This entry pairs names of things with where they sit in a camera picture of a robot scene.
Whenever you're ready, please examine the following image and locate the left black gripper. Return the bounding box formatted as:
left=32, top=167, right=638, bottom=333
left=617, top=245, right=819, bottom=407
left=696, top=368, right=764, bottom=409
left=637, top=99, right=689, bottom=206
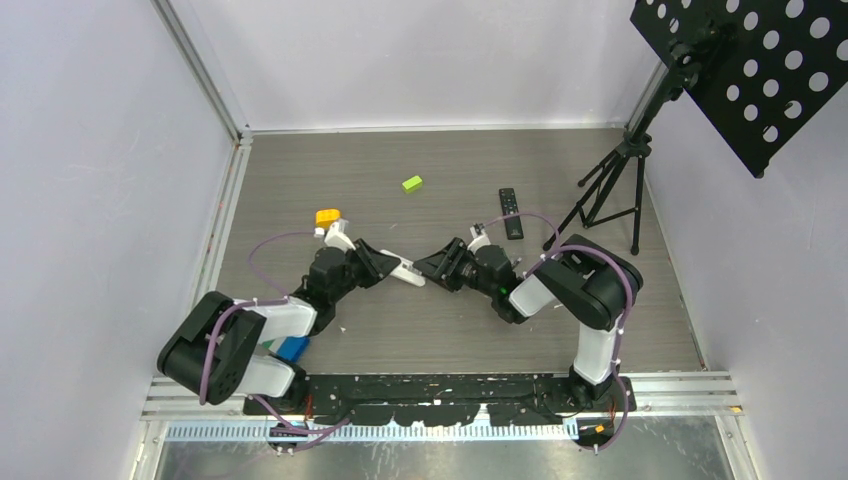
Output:
left=331, top=240, right=400, bottom=305

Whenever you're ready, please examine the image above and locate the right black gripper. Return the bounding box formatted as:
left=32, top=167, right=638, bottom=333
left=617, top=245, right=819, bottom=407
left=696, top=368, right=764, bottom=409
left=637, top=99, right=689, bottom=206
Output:
left=411, top=237, right=497, bottom=299

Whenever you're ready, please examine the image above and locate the white remote control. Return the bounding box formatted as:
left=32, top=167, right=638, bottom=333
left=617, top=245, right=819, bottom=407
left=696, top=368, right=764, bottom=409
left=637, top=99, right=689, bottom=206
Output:
left=390, top=259, right=426, bottom=287

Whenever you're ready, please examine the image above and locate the black remote control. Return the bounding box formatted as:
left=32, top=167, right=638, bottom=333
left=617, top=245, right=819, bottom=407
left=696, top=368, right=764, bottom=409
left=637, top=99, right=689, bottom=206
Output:
left=498, top=188, right=524, bottom=241

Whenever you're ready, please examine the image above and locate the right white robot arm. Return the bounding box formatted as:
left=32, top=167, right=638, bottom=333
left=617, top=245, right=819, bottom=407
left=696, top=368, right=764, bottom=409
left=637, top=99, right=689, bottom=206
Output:
left=413, top=234, right=644, bottom=411

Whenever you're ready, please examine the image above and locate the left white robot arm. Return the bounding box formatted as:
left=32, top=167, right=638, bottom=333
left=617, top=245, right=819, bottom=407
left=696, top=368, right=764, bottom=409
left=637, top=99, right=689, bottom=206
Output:
left=156, top=239, right=402, bottom=414

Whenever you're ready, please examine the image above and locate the orange yellow block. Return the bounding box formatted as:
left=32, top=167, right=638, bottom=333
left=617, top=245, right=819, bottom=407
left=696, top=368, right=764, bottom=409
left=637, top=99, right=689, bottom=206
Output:
left=314, top=208, right=342, bottom=229

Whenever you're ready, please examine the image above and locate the green block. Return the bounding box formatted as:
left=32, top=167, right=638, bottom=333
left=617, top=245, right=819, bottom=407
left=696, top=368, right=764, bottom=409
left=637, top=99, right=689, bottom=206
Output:
left=401, top=175, right=424, bottom=194

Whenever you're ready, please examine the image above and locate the blue green toy brick stack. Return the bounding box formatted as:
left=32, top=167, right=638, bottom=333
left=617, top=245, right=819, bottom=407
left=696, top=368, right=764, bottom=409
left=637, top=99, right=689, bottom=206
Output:
left=262, top=337, right=311, bottom=363

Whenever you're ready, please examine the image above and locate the black tripod stand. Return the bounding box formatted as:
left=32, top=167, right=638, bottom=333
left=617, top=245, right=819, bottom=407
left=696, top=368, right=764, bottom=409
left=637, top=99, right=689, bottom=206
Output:
left=541, top=62, right=677, bottom=256

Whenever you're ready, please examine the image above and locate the black perforated panel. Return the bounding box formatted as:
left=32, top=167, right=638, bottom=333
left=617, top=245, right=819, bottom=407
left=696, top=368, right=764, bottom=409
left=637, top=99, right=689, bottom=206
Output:
left=630, top=1, right=847, bottom=178

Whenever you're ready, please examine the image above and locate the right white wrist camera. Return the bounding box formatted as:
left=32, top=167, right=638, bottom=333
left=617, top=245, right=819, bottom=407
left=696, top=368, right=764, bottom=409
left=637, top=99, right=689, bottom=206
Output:
left=467, top=223, right=492, bottom=254

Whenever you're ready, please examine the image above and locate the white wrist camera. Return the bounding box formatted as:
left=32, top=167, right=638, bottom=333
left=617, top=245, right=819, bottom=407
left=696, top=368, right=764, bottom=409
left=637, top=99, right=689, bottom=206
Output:
left=314, top=219, right=356, bottom=252
left=467, top=223, right=492, bottom=254

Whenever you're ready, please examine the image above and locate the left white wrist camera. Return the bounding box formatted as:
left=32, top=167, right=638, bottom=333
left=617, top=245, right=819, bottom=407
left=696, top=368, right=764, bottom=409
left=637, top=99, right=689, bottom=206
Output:
left=314, top=219, right=356, bottom=252

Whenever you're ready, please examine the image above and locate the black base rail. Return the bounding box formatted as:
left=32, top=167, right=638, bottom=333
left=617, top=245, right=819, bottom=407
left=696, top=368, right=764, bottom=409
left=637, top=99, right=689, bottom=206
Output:
left=243, top=373, right=636, bottom=427

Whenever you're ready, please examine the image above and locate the aluminium frame post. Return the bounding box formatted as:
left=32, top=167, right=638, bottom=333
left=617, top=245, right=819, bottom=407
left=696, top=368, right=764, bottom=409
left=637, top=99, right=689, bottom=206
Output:
left=151, top=0, right=251, bottom=146

